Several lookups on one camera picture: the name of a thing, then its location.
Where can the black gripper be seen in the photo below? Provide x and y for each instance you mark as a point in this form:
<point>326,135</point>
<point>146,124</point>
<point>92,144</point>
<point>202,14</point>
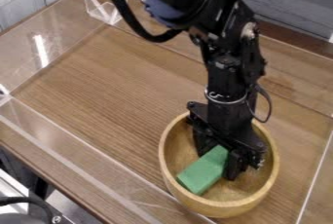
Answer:
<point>225,124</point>

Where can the green rectangular block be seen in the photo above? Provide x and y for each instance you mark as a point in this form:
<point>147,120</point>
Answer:
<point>203,173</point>

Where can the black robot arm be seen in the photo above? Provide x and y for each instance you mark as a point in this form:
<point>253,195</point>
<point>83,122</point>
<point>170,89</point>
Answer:
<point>223,28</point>

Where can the brown wooden bowl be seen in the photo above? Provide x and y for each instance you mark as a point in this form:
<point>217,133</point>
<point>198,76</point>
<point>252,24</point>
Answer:
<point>229,198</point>

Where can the clear acrylic tray wall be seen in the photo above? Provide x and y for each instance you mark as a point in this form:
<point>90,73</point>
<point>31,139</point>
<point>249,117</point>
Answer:
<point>104,187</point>

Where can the grey metal table frame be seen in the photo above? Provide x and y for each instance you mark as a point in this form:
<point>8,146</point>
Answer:
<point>21,207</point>

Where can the clear acrylic corner bracket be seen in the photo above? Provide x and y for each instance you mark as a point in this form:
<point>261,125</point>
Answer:
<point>103,11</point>

